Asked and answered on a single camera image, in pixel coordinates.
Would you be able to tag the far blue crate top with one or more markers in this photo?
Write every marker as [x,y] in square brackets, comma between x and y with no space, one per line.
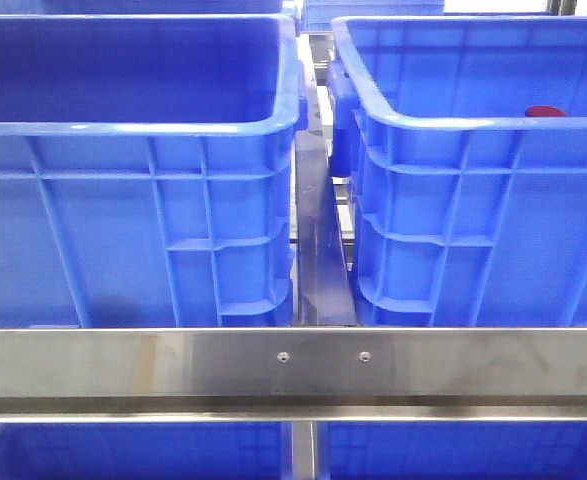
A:
[317,15]

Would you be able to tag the blue bin with buttons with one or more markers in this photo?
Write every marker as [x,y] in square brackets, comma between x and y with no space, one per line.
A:
[145,166]

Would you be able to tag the blue bin lower left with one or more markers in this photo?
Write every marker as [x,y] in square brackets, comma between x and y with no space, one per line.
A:
[145,451]

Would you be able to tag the red push button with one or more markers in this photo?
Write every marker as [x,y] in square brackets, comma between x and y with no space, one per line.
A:
[544,111]

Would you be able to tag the blue bin lower right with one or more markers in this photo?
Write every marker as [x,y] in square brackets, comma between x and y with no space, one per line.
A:
[455,450]

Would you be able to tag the blue bin at left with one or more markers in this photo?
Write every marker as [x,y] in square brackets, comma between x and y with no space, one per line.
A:
[467,212]

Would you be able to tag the stainless steel shelf rail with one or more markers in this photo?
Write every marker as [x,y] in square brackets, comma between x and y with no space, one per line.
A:
[233,374]

